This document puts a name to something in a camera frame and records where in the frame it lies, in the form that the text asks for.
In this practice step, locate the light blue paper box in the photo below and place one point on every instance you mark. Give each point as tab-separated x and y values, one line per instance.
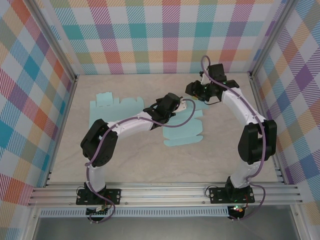
182	135
120	107

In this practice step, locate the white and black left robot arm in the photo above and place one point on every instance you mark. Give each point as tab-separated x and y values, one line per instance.
130	125

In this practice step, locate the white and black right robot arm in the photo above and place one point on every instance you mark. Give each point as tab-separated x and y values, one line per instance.
240	107

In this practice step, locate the circuit board with green light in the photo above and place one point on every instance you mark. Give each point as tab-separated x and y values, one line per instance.
238	210

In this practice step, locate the small black circuit board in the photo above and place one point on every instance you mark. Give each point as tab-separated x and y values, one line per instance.
96	213

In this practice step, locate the aluminium side rail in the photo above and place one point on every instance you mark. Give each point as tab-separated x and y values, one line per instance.
260	105
61	130

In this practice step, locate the aluminium frame post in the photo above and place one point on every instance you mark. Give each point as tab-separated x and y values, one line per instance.
53	37
270	37

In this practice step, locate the aluminium mounting rail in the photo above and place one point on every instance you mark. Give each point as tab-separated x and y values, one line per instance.
162	193

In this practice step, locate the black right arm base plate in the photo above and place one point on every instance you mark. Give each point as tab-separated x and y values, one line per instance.
217	195

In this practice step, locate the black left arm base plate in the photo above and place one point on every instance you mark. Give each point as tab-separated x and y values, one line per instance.
115	196

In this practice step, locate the aluminium frame leg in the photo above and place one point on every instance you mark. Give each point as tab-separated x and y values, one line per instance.
298	222
31	225

